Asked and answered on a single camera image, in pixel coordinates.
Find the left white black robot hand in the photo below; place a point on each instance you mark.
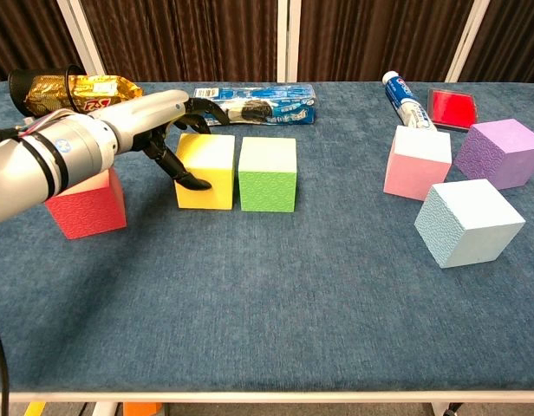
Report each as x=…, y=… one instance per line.
x=145, y=115

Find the light blue cube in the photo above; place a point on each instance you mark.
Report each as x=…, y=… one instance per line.
x=470, y=225

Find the white partition frame post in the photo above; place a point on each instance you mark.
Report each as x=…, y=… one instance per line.
x=466, y=43
x=82, y=43
x=288, y=39

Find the red ink pad box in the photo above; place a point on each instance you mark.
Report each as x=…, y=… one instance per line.
x=451, y=108

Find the yellow cube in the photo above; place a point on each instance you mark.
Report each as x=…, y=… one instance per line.
x=208, y=173

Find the red orange cube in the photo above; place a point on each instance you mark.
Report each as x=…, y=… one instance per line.
x=89, y=212

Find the gold foil snack packet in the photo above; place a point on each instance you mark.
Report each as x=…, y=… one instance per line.
x=98, y=93

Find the white blue toothpaste tube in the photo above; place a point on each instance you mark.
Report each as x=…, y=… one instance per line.
x=403, y=97

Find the pink cube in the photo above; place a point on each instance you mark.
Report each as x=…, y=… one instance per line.
x=416, y=169

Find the purple cube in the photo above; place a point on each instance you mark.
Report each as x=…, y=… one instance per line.
x=505, y=151

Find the blue table cloth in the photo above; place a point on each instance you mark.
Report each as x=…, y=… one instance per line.
x=267, y=303

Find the blue cookie package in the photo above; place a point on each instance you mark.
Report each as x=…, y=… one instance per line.
x=271, y=104

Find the black mesh cup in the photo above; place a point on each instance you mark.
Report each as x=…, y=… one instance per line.
x=17, y=86

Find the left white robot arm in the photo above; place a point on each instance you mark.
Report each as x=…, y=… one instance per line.
x=46, y=164

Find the yellow floor tape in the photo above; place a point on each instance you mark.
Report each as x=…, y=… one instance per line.
x=35, y=409

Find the green cube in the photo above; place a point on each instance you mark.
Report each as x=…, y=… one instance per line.
x=267, y=182

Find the brown pleated curtain panel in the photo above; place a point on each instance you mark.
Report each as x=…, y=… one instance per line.
x=371, y=39
x=509, y=26
x=24, y=34
x=184, y=39

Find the orange box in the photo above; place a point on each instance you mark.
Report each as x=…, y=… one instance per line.
x=141, y=409

